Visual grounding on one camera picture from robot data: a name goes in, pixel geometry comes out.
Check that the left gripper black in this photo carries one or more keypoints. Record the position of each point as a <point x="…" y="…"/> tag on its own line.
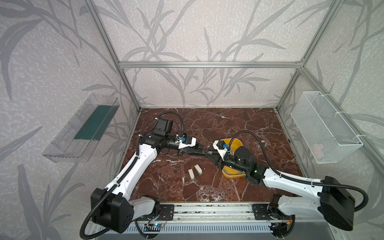
<point x="182" y="149"/>

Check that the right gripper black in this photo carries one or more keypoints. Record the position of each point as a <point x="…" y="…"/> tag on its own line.
<point x="218" y="156"/>

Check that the black stapler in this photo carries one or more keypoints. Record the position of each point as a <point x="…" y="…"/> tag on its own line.
<point x="197" y="152"/>

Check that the white mini stapler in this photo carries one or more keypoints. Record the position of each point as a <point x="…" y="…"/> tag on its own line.
<point x="198" y="169"/>
<point x="191" y="174"/>

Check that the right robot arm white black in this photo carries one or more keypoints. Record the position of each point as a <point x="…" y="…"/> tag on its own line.
<point x="309" y="197"/>

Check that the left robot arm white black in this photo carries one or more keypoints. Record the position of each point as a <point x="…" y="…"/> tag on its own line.
<point x="112" y="208"/>

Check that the yellow plastic tray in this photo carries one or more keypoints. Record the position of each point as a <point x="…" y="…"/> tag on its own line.
<point x="229" y="172"/>

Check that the green circuit board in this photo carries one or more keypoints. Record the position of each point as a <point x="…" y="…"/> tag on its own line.
<point x="156" y="227"/>

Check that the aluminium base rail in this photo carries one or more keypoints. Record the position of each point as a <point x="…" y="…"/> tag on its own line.
<point x="242" y="211"/>

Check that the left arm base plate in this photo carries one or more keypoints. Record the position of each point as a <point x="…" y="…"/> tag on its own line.
<point x="164" y="213"/>

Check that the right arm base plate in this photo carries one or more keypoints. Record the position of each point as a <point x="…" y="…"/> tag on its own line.
<point x="265" y="212"/>

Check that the aluminium frame crossbar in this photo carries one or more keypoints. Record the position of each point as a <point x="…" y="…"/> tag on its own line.
<point x="162" y="65"/>

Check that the white wire mesh basket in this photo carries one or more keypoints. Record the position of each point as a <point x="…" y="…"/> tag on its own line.
<point x="327" y="134"/>

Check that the clear plastic wall bin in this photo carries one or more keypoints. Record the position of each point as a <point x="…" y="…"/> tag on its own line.
<point x="79" y="138"/>

